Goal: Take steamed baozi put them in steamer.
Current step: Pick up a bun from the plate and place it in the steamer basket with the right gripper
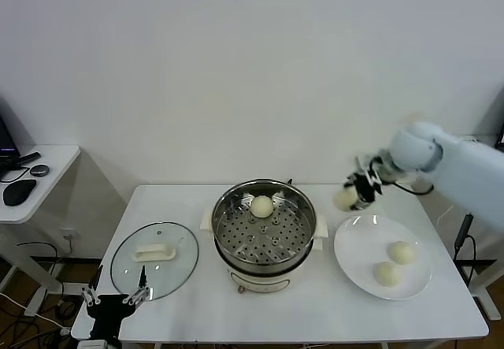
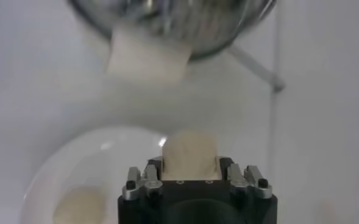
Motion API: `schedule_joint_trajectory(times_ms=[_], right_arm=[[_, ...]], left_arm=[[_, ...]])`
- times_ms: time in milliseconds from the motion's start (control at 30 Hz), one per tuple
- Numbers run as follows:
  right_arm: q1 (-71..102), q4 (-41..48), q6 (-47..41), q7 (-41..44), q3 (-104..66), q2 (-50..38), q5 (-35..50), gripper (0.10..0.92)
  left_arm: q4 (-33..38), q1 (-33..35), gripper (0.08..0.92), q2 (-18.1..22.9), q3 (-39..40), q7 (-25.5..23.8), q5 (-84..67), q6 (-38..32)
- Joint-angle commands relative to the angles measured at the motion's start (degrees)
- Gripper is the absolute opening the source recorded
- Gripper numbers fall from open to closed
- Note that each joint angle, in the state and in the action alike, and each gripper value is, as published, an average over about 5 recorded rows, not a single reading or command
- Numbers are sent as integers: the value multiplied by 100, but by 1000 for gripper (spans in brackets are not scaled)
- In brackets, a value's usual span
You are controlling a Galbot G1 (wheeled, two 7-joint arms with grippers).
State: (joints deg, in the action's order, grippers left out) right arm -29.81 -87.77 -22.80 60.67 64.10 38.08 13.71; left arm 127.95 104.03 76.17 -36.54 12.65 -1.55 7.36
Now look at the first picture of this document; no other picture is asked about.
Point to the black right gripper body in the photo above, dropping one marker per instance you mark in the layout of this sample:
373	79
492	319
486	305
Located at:
368	189

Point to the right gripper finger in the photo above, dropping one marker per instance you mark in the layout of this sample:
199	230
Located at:
351	181
362	205

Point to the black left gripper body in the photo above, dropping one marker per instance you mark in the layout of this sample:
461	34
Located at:
108	309

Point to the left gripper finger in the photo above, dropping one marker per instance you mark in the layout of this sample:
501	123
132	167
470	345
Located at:
142	290
91	294

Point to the white steamed baozi bun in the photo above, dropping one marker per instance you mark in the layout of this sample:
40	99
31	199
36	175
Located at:
387	274
343	201
400	252
261	206

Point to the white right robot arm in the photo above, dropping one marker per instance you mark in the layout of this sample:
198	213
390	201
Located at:
464	175

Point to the stainless steel steamer basket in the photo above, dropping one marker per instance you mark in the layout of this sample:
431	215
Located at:
264	238

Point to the white round plate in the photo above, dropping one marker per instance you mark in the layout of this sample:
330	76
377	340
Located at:
354	246

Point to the white side desk with laptop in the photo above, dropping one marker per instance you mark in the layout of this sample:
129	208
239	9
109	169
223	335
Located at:
51	191

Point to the black computer mouse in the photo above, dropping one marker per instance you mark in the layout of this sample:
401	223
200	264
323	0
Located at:
19	192

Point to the round grey disc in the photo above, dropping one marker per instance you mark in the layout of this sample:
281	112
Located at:
39	170

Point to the dark monitor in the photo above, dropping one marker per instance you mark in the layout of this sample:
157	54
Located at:
501	134

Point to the black bar-shaped device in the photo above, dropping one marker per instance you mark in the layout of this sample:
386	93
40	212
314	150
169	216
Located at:
30	158

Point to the white side desk with label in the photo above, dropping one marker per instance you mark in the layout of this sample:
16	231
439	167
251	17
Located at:
488	307

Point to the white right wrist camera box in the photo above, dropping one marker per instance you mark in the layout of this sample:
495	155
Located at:
372	169

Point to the white wall socket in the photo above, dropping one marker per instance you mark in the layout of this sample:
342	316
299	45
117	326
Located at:
67	235

